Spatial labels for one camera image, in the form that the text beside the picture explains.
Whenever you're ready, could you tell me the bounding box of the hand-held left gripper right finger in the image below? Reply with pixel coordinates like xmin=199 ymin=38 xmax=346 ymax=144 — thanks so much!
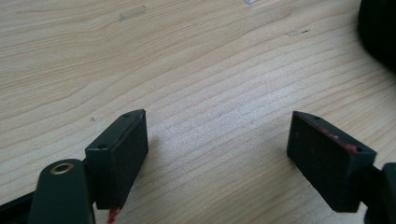
xmin=286 ymin=110 xmax=377 ymax=214

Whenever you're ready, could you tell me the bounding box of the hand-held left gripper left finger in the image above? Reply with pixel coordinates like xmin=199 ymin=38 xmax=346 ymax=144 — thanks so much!
xmin=84 ymin=108 xmax=149 ymax=210

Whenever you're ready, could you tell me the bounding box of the dark blurred object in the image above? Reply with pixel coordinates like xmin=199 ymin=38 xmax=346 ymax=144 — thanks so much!
xmin=357 ymin=0 xmax=396 ymax=74

